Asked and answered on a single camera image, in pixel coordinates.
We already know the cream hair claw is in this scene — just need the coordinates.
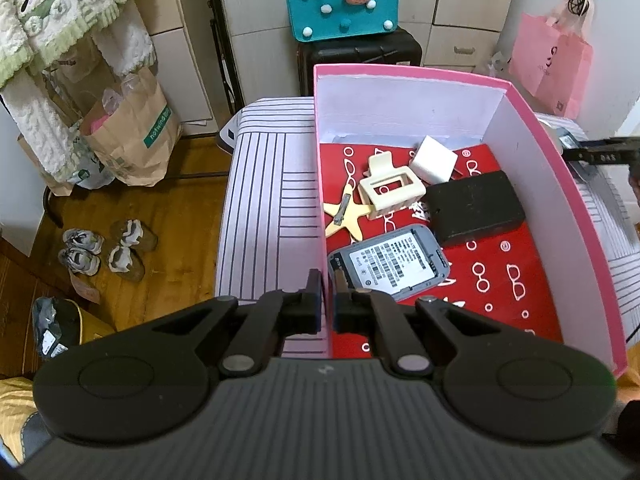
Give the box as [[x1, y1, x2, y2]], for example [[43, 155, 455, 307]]
[[357, 149, 427, 222]]

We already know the plain brown paper bag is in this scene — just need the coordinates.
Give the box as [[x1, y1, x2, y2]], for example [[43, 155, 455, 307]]
[[17, 130, 76, 196]]

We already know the black coat rack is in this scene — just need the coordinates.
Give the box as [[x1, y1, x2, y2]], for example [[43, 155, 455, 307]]
[[41, 182, 68, 227]]

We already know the black rectangular case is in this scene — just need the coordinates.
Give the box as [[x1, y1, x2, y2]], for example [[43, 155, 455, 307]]
[[425, 170, 526, 246]]

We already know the teal felt handbag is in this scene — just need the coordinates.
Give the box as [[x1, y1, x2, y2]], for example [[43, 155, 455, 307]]
[[285, 0, 401, 43]]

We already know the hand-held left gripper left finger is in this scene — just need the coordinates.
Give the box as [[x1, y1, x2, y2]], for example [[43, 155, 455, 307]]
[[150, 268, 323, 378]]

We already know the white charger plug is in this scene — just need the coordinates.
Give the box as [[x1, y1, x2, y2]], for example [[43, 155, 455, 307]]
[[409, 135, 458, 185]]

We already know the black hard suitcase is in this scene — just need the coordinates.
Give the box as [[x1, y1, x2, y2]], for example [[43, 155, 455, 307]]
[[296, 27, 423, 98]]

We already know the grey plastic bag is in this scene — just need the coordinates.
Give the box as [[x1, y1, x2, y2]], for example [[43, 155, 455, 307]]
[[31, 296, 83, 361]]

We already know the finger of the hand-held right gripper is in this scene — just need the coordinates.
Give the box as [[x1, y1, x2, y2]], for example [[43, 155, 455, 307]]
[[564, 136, 640, 166]]

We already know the yellow star hair clip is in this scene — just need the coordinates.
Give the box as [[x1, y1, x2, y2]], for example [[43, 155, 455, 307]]
[[322, 183, 373, 243]]

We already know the red patterned cloth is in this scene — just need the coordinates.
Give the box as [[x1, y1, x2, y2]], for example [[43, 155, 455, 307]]
[[320, 142, 563, 358]]

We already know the green white plastic bag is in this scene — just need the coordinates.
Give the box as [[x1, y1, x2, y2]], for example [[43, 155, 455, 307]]
[[65, 125, 116, 190]]

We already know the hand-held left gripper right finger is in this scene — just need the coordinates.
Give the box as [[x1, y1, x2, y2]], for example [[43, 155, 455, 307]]
[[332, 270, 496, 378]]

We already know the beige side cabinet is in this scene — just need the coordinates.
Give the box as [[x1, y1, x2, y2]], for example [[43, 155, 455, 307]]
[[132, 0, 221, 136]]

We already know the brown paper bag green label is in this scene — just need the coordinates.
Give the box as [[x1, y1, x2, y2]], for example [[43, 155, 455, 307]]
[[80, 67, 183, 187]]

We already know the clear plastic bag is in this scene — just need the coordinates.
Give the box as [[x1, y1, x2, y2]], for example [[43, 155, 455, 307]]
[[489, 51, 513, 78]]

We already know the pink cardboard box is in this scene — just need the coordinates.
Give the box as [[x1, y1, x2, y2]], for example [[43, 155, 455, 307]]
[[312, 63, 628, 380]]

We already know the yellow blanket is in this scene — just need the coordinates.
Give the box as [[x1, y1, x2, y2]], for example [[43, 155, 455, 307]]
[[0, 376, 43, 463]]

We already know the large grey device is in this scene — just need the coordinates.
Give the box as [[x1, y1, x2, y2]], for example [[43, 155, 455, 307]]
[[327, 224, 451, 303]]

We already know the cream fleece pajamas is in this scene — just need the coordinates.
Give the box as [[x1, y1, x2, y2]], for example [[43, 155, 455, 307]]
[[0, 0, 158, 183]]

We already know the pink paper bag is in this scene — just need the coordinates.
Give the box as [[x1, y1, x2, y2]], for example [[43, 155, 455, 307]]
[[507, 0, 596, 117]]

